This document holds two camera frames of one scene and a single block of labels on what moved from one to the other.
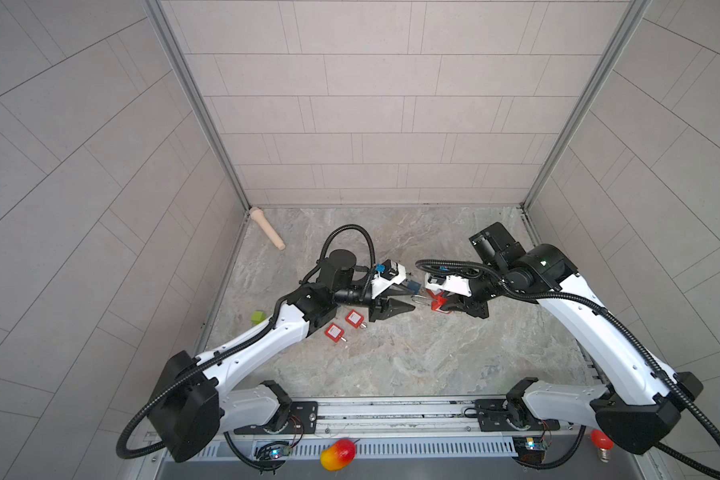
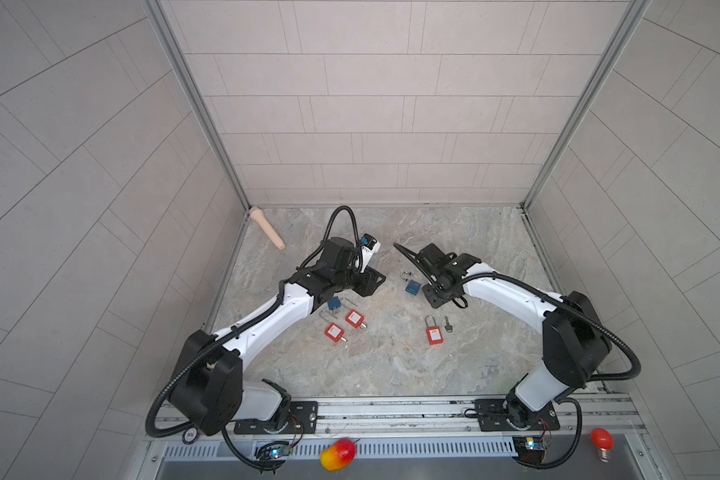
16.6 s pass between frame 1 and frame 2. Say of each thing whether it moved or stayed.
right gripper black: moved
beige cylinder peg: stayed
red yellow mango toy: stayed
